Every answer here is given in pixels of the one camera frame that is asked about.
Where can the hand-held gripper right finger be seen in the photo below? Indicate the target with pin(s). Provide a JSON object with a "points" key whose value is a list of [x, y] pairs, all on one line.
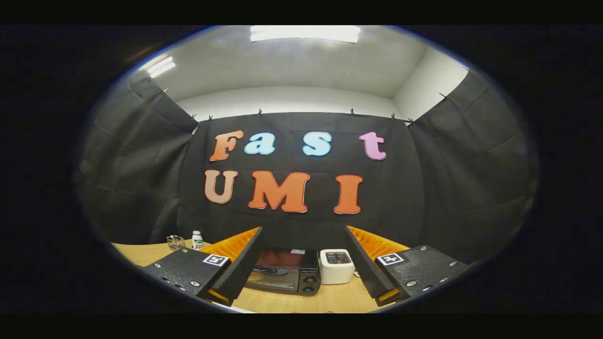
{"points": [[365, 268]]}

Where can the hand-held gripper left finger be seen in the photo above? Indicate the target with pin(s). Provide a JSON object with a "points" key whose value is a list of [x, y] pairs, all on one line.
{"points": [[240, 268]]}

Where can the black toaster oven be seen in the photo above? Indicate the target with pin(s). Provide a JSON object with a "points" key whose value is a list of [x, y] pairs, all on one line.
{"points": [[282, 278]]}

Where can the white bread toaster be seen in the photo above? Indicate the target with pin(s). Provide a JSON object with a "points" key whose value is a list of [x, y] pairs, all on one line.
{"points": [[336, 273]]}

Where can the white bottle green label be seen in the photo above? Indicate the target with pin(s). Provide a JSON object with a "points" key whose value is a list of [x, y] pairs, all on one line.
{"points": [[197, 241]]}

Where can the small ceiling light panel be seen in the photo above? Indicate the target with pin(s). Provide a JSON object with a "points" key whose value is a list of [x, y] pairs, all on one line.
{"points": [[160, 67]]}

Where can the large ceiling light panel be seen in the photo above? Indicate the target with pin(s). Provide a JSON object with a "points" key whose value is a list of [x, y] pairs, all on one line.
{"points": [[305, 34]]}

